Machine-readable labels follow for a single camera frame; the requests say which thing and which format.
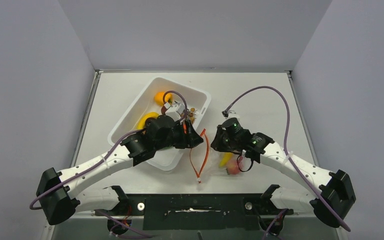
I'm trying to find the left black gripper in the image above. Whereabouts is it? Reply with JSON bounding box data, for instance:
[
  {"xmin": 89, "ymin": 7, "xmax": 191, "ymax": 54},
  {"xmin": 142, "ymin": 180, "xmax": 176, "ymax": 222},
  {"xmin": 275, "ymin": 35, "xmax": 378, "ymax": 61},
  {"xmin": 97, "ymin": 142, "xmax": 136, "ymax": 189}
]
[{"xmin": 155, "ymin": 119, "xmax": 203, "ymax": 151}]

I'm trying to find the clear zip top bag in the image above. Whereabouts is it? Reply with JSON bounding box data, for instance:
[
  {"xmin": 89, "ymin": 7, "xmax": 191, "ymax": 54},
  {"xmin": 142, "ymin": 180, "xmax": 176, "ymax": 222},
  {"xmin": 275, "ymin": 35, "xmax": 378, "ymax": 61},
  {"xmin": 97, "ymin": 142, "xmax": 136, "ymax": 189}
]
[{"xmin": 187, "ymin": 128, "xmax": 243, "ymax": 185}]

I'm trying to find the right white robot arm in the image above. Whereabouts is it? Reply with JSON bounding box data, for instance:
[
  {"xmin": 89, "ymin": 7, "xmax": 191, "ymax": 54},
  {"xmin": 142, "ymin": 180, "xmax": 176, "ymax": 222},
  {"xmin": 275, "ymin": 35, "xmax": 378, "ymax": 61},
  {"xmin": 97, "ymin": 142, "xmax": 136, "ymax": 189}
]
[{"xmin": 210, "ymin": 117, "xmax": 357, "ymax": 231}]

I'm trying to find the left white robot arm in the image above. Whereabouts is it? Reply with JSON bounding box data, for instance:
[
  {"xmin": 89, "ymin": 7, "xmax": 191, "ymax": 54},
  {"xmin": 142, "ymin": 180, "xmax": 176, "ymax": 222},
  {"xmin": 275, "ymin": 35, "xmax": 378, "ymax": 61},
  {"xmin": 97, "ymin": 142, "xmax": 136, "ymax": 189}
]
[{"xmin": 29, "ymin": 115, "xmax": 204, "ymax": 226}]

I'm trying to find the brown fake berry twig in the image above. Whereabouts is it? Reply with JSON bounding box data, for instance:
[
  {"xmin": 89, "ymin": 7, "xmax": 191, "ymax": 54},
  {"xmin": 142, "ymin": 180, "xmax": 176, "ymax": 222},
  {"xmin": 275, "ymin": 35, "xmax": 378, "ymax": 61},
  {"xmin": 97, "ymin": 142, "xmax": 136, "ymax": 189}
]
[{"xmin": 188, "ymin": 107, "xmax": 199, "ymax": 124}]

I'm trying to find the red fake fruit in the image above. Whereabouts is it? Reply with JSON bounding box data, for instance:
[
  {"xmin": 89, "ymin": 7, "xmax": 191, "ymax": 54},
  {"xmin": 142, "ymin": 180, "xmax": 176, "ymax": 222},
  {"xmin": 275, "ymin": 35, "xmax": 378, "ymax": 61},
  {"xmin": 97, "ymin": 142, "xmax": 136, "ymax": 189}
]
[{"xmin": 225, "ymin": 156, "xmax": 243, "ymax": 175}]

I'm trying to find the yellow fake banana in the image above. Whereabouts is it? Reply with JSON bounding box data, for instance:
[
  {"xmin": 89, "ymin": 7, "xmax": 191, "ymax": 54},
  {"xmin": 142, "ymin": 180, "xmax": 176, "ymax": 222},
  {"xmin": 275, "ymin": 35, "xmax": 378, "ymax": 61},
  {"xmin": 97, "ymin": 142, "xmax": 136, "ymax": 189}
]
[{"xmin": 136, "ymin": 112, "xmax": 159, "ymax": 130}]

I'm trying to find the orange yellow fake pepper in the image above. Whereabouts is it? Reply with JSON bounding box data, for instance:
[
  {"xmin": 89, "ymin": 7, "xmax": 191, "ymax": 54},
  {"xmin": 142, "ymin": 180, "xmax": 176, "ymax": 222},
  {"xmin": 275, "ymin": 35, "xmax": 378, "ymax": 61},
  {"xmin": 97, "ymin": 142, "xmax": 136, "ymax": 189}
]
[{"xmin": 154, "ymin": 91, "xmax": 173, "ymax": 107}]

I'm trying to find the white plastic bin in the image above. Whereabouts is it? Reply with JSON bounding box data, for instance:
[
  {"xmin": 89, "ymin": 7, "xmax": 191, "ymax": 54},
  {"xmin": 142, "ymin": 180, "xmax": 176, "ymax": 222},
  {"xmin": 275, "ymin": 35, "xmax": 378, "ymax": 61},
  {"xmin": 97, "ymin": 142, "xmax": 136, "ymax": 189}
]
[{"xmin": 107, "ymin": 76, "xmax": 212, "ymax": 172}]

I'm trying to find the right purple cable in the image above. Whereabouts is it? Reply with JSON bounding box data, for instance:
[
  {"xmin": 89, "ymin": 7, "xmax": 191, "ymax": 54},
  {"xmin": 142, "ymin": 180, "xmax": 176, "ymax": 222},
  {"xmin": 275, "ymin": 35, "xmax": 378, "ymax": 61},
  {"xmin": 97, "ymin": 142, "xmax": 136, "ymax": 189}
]
[{"xmin": 221, "ymin": 86, "xmax": 352, "ymax": 240}]

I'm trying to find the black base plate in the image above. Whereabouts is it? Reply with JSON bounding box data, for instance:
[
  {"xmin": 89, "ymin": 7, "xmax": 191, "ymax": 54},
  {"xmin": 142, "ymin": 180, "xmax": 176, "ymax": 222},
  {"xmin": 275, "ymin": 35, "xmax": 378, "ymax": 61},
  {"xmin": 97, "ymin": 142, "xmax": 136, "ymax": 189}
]
[{"xmin": 99, "ymin": 193, "xmax": 281, "ymax": 231}]

